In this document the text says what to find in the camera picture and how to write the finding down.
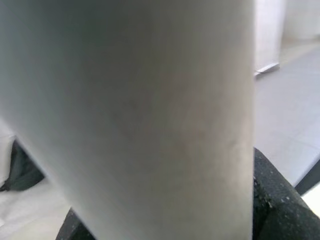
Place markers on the white plastic table leg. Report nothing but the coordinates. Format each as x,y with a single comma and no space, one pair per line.
137,112

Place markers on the black floor bag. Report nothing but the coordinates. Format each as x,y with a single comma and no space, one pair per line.
22,170

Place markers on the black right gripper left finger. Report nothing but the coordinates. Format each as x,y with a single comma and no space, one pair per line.
72,227

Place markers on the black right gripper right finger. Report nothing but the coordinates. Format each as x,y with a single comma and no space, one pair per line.
282,207

